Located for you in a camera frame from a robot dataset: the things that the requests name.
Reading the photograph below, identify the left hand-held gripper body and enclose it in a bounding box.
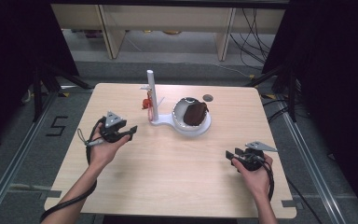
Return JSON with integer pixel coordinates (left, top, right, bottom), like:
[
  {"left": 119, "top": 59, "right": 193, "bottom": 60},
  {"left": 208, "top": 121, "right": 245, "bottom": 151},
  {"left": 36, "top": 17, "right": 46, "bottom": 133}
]
[{"left": 99, "top": 110, "right": 131, "bottom": 145}]

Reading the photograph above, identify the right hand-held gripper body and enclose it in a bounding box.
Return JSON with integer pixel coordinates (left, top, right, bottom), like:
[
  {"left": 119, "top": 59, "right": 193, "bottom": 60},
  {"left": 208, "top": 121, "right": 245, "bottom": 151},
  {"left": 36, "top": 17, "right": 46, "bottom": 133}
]
[{"left": 237, "top": 141, "right": 279, "bottom": 173}]

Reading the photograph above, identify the red strap figure keychain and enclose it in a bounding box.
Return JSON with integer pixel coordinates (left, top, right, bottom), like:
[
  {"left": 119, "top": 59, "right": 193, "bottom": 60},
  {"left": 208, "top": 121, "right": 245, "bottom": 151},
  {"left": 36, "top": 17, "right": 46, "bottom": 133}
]
[{"left": 141, "top": 88, "right": 155, "bottom": 123}]

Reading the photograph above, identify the white key stand with tray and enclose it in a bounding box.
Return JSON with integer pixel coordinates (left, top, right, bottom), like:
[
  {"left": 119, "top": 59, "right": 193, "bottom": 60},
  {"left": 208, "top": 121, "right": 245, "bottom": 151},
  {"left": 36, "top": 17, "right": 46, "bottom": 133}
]
[{"left": 140, "top": 69, "right": 213, "bottom": 137}]

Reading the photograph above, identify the silver white bowl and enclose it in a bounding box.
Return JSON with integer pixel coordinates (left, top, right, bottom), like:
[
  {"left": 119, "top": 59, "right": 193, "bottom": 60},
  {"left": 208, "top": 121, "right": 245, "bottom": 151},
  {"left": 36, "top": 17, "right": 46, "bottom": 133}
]
[{"left": 172, "top": 96, "right": 208, "bottom": 132}]

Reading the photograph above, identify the brown zipper pouch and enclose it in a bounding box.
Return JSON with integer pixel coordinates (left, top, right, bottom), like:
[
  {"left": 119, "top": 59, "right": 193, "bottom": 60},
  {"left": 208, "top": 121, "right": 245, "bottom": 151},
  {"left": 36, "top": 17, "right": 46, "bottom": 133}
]
[{"left": 183, "top": 101, "right": 210, "bottom": 127}]

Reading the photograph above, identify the person's left hand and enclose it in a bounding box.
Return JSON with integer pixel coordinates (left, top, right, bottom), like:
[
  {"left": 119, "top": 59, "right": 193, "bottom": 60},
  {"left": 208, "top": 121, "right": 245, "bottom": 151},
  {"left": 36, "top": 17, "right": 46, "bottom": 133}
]
[{"left": 88, "top": 125, "right": 131, "bottom": 171}]

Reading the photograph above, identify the person's right hand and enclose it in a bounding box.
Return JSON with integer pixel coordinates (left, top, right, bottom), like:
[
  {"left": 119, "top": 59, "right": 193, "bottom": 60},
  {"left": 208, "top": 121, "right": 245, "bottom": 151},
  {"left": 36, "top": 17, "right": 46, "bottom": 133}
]
[{"left": 230, "top": 154, "right": 274, "bottom": 198}]

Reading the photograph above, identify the black metal stand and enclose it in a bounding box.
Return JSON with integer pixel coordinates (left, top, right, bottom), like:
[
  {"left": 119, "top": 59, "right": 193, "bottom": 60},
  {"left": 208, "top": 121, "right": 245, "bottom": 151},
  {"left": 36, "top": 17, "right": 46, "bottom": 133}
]
[
  {"left": 32, "top": 60, "right": 91, "bottom": 123},
  {"left": 244, "top": 62, "right": 300, "bottom": 123}
]

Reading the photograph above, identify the black curtain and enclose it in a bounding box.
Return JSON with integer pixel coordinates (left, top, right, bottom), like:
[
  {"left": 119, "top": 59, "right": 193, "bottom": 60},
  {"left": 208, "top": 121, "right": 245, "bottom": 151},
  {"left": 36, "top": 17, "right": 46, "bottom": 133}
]
[
  {"left": 0, "top": 0, "right": 79, "bottom": 155},
  {"left": 261, "top": 0, "right": 358, "bottom": 218}
]

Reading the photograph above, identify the light wooden shelf unit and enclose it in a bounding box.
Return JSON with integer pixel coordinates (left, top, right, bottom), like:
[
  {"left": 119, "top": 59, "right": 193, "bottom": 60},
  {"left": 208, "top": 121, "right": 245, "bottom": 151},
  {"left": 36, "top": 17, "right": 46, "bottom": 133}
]
[{"left": 49, "top": 3, "right": 287, "bottom": 62}]

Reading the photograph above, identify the grey cord with plug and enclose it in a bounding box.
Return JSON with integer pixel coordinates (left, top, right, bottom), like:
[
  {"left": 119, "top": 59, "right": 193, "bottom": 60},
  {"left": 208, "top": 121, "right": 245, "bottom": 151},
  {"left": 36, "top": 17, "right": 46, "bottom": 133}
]
[{"left": 76, "top": 127, "right": 105, "bottom": 147}]

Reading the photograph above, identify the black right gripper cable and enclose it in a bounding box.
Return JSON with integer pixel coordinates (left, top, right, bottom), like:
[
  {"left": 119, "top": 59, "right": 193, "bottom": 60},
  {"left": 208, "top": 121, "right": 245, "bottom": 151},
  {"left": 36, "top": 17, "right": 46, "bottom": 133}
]
[{"left": 260, "top": 157, "right": 324, "bottom": 224}]

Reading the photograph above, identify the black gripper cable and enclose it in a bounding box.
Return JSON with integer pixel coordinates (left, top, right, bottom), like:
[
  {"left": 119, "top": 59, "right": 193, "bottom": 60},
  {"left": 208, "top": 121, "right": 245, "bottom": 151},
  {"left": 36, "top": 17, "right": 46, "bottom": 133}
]
[
  {"left": 260, "top": 157, "right": 324, "bottom": 224},
  {"left": 39, "top": 116, "right": 107, "bottom": 224}
]

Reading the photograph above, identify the aluminium floor rail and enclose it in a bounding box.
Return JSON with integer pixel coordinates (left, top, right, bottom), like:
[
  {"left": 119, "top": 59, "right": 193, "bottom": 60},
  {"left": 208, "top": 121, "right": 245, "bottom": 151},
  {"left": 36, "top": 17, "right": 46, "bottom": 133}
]
[
  {"left": 0, "top": 90, "right": 61, "bottom": 224},
  {"left": 279, "top": 102, "right": 347, "bottom": 224}
]

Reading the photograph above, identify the white floor cable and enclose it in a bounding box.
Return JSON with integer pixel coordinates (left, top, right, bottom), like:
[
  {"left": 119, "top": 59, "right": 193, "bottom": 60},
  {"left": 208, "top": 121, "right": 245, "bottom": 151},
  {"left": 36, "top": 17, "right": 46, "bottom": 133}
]
[{"left": 210, "top": 62, "right": 254, "bottom": 79}]

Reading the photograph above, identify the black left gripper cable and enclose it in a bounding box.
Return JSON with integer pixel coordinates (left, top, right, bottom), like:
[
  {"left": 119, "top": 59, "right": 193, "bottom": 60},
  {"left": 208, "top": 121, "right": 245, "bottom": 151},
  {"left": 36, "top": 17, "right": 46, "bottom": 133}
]
[{"left": 39, "top": 116, "right": 107, "bottom": 224}]

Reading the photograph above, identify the bundle of black cables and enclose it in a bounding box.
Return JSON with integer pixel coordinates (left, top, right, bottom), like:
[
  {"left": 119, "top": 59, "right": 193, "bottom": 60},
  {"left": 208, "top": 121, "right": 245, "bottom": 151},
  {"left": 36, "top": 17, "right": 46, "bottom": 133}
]
[{"left": 228, "top": 7, "right": 278, "bottom": 71}]

